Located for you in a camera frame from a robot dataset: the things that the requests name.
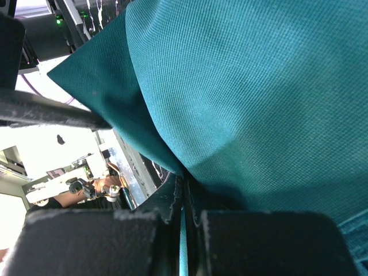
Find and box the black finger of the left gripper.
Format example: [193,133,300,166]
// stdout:
[1,89,112,130]

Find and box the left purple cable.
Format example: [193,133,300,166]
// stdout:
[24,73,76,106]

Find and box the teal cloth napkin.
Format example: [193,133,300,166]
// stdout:
[48,1,367,275]

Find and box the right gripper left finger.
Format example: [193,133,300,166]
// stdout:
[2,174,182,275]

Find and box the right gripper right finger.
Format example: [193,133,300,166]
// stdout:
[183,177,358,275]

